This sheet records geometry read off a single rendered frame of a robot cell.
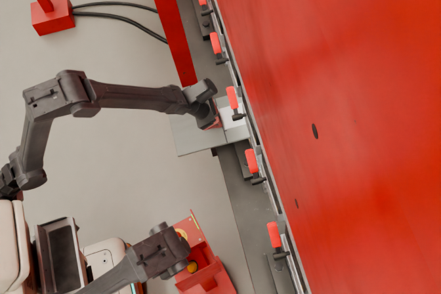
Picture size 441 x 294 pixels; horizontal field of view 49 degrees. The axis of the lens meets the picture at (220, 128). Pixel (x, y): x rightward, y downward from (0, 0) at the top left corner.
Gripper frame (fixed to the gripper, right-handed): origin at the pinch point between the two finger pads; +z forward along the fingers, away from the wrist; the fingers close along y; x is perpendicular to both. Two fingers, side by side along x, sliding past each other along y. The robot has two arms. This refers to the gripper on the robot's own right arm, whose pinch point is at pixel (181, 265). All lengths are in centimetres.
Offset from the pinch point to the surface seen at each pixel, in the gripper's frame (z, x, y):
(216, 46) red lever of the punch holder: -38, 39, 51
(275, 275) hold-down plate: -3.8, -19.9, 26.9
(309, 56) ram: -113, -23, 58
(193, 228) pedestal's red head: 4.2, 10.4, 8.4
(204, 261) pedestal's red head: 6.9, -1.1, 5.8
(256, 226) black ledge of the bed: -0.3, -2.7, 28.8
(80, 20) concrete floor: 78, 205, -15
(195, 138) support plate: -13.7, 30.2, 27.7
